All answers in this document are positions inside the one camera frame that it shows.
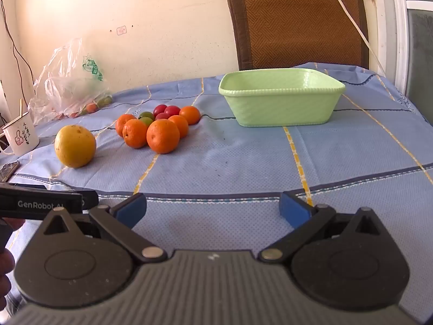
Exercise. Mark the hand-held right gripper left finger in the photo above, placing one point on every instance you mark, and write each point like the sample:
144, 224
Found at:
130, 210

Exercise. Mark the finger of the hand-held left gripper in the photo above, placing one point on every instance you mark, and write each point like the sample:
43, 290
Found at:
90, 200

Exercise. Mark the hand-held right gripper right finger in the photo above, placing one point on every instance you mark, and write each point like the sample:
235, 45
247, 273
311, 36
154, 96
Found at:
293, 210

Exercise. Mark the large yellow grapefruit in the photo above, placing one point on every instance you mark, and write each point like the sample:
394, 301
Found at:
75, 146

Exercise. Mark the orange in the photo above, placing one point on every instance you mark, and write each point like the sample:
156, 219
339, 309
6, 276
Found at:
190, 115
135, 134
180, 124
162, 137
124, 124

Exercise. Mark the red tomato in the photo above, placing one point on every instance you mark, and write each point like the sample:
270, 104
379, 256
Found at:
161, 116
159, 109
173, 110

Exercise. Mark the light green plastic basket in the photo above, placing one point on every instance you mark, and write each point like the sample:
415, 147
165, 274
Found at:
280, 108

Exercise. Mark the person's left hand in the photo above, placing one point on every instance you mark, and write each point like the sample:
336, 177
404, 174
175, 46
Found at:
6, 274

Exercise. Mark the smartphone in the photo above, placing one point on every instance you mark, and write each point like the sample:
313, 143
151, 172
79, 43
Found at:
8, 172

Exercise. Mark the white enamel mug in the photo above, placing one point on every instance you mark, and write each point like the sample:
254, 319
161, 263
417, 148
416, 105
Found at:
22, 135

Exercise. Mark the blue striped tablecloth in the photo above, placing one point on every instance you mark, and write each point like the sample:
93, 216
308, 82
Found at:
220, 162

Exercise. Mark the small orange bagged tomato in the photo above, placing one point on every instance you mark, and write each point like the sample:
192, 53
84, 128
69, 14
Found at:
91, 107

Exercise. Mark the wooden chopstick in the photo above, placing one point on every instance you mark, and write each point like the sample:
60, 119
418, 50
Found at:
20, 108

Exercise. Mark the small green bagged tomato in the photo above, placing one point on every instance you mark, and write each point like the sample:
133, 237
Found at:
106, 101

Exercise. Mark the clear plastic bag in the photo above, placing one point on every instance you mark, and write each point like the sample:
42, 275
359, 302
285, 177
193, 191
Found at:
64, 84

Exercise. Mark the brown chair back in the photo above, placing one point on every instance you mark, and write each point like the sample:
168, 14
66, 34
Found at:
297, 23

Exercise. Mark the white framed glass door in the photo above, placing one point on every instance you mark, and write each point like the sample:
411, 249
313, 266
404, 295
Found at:
417, 40

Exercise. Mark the small wall sticker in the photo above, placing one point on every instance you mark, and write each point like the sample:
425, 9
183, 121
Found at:
121, 30

